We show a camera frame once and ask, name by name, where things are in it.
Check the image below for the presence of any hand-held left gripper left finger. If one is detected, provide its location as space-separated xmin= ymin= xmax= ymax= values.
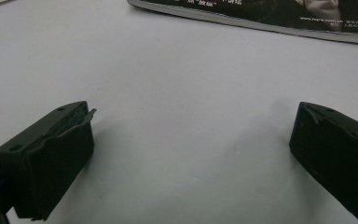
xmin=0 ymin=100 xmax=98 ymax=221

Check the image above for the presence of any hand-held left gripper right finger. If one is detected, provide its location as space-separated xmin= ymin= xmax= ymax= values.
xmin=289 ymin=101 xmax=358 ymax=220

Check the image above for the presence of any dark glossy magazine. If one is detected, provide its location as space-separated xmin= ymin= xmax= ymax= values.
xmin=127 ymin=0 xmax=358 ymax=48

